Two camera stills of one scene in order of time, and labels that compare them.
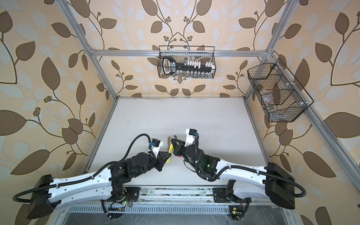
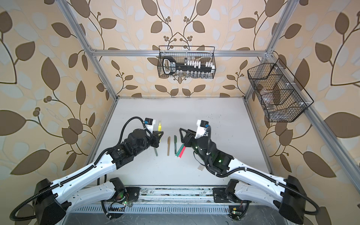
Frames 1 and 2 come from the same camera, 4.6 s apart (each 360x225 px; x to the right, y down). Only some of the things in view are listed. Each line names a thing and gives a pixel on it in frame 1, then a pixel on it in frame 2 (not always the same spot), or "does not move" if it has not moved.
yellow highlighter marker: (170, 151) to (160, 125)
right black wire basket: (282, 97) does not move
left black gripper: (160, 162) to (154, 137)
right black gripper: (178, 149) to (191, 135)
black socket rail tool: (169, 65) does not move
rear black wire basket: (186, 62) does not move
